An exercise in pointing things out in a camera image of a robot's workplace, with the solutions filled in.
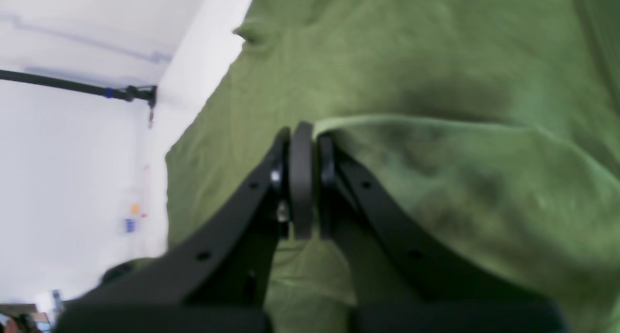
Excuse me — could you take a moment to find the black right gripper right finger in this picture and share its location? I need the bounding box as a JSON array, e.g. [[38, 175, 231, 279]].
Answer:
[[316, 134, 570, 333]]

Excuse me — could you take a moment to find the black clamp with cable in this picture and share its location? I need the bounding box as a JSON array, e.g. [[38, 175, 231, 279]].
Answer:
[[0, 70, 158, 128]]

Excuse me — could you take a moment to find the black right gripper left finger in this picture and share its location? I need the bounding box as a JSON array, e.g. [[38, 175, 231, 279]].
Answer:
[[56, 122, 313, 333]]

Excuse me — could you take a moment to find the olive green T-shirt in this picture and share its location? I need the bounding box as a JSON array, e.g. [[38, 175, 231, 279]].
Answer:
[[166, 0, 620, 333]]

